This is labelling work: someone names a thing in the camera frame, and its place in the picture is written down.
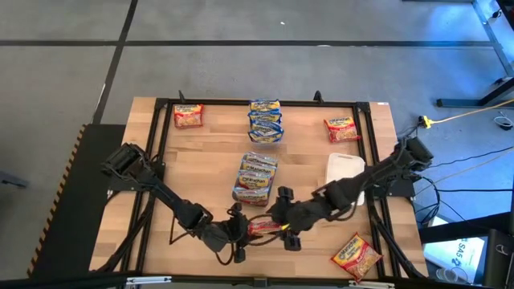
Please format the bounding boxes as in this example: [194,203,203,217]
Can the white plastic bin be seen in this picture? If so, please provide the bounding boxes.
[324,152,366,206]

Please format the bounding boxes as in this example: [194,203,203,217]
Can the black metal stand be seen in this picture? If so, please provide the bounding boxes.
[436,0,514,109]

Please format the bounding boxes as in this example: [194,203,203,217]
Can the dark blue Maruchan noodle pack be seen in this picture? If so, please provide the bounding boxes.
[247,110,283,124]
[247,130,284,145]
[249,99,281,112]
[249,119,284,136]

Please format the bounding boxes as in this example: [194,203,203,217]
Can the black sleeved cable bundle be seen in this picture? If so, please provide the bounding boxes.
[365,198,429,280]
[96,191,157,274]

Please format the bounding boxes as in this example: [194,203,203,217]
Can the clear plastic cup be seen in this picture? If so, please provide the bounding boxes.
[435,267,461,284]

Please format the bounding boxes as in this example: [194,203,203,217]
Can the black desk beam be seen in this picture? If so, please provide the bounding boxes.
[418,212,514,245]

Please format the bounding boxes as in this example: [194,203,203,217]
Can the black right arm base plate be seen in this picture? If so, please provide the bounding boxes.
[371,176,417,198]

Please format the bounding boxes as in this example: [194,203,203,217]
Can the white coiled cable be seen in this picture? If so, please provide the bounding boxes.
[494,112,514,132]

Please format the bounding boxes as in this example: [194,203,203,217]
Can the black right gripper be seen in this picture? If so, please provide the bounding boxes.
[267,185,326,252]

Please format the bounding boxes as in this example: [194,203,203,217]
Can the grey translucent plastic bin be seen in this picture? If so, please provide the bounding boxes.
[231,151,279,209]

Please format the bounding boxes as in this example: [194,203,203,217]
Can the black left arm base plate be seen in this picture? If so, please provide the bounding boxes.
[104,162,165,193]

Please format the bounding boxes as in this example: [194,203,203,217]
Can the red Maruchan noodle pack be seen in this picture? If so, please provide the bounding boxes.
[247,219,284,237]
[330,232,383,283]
[173,103,205,129]
[323,116,361,144]

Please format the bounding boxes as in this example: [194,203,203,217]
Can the clear plastic bin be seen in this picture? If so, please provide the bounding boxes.
[243,100,284,156]

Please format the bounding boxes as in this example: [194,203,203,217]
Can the black case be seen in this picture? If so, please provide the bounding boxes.
[483,228,514,288]

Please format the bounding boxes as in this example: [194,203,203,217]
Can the black platform with hazard stripe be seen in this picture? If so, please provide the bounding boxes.
[27,123,140,280]

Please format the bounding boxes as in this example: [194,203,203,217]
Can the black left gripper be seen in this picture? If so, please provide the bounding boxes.
[200,202,252,264]

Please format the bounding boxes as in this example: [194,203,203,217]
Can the grey floor object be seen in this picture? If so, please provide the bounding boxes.
[0,171,30,189]

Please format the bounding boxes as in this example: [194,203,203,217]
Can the black aluminium table frame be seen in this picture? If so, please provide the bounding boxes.
[119,97,406,282]

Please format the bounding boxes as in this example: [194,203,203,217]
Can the silver metal bracket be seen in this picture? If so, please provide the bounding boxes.
[125,275,173,286]
[348,279,397,289]

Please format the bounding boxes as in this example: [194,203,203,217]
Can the white labelled box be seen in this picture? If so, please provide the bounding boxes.
[422,236,487,278]

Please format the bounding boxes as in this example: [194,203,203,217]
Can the black floor cable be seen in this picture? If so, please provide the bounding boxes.
[431,186,514,193]
[425,146,514,173]

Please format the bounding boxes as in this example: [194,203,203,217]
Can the yellow extension cord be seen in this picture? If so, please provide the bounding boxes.
[430,98,514,125]

